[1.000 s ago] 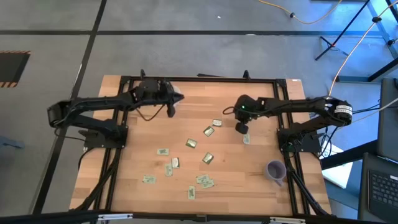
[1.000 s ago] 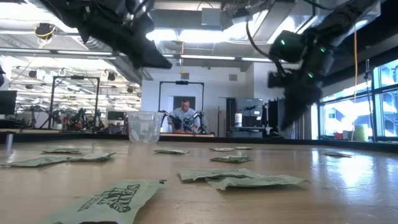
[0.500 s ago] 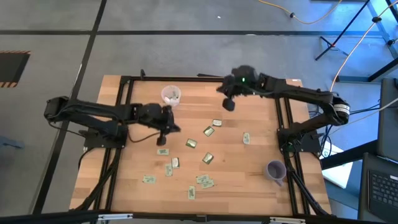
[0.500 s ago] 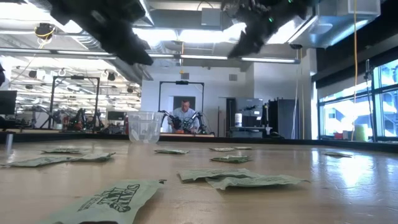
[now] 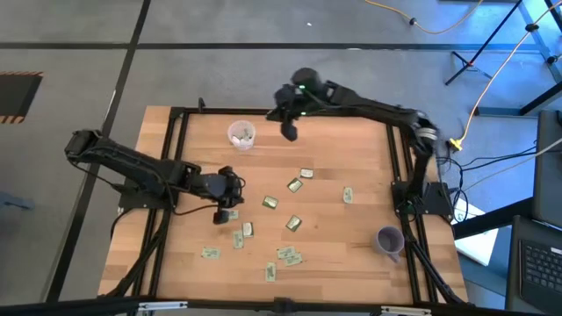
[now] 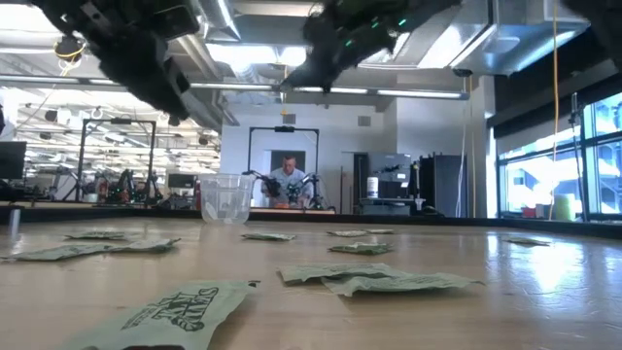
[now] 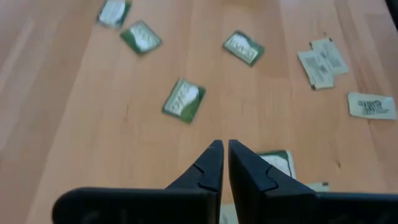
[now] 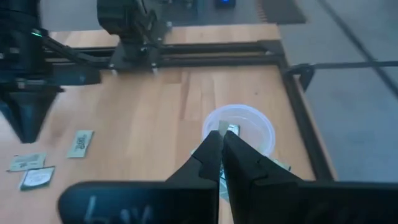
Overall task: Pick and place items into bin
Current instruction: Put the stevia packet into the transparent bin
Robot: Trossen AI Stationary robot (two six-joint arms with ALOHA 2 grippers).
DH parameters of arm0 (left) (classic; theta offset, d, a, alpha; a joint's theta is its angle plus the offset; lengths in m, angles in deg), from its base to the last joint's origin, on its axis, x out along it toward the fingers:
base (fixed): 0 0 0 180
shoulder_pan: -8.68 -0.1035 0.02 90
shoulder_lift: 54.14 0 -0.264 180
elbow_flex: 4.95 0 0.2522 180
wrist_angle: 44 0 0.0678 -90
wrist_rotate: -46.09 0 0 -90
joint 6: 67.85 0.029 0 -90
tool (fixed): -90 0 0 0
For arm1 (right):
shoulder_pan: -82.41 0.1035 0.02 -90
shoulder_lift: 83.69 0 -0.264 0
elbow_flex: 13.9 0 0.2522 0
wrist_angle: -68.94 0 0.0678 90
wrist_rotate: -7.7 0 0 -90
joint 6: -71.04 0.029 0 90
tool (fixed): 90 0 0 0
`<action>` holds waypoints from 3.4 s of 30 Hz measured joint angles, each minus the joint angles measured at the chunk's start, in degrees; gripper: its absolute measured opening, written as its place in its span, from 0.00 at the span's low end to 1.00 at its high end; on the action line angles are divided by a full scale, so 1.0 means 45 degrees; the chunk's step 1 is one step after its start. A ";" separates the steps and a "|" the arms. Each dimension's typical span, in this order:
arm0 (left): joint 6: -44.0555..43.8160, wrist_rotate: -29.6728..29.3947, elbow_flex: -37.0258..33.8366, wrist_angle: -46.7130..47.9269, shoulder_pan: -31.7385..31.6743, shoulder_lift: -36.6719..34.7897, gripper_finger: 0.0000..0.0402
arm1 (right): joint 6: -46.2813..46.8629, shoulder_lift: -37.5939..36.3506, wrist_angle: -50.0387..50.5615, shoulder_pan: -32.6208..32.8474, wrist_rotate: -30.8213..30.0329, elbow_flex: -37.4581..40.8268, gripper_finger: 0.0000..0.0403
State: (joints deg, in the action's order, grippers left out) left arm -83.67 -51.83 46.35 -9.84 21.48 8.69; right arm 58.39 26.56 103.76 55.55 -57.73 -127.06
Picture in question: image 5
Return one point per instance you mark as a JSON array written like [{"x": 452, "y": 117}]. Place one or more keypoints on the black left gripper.
[{"x": 228, "y": 188}]

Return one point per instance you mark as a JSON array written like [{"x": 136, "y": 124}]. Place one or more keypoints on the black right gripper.
[{"x": 303, "y": 101}]

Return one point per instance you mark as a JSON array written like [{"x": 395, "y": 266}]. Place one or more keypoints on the dark green Truvia packet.
[
  {"x": 270, "y": 202},
  {"x": 294, "y": 184},
  {"x": 293, "y": 223}
]

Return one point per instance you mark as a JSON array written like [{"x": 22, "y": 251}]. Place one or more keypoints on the white and green Truvia packet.
[
  {"x": 306, "y": 173},
  {"x": 247, "y": 229}
]

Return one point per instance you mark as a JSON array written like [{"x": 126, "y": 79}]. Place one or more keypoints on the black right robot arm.
[{"x": 377, "y": 107}]

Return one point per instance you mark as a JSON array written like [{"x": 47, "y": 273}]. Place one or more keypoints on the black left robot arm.
[{"x": 131, "y": 162}]

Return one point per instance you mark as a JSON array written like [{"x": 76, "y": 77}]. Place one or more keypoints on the clear plastic cup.
[{"x": 241, "y": 145}]

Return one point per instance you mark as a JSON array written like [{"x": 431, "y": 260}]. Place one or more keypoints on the purple mug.
[{"x": 388, "y": 241}]

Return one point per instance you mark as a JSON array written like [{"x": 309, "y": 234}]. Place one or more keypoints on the black hazard-striped floor panel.
[{"x": 19, "y": 98}]

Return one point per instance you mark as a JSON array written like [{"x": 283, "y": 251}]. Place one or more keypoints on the white box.
[{"x": 478, "y": 248}]

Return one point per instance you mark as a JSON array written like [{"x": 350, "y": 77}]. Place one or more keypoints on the grey computer case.
[{"x": 549, "y": 175}]

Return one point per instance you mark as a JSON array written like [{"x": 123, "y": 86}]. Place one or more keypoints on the black laptop keyboard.
[{"x": 544, "y": 267}]

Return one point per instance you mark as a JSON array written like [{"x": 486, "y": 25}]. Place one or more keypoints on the black frame clamp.
[{"x": 201, "y": 104}]

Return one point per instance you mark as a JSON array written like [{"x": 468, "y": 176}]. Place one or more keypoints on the silver beam bracket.
[
  {"x": 406, "y": 311},
  {"x": 162, "y": 306}
]

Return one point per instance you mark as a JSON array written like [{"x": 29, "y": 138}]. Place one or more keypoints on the black overhead frame beam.
[{"x": 88, "y": 307}]

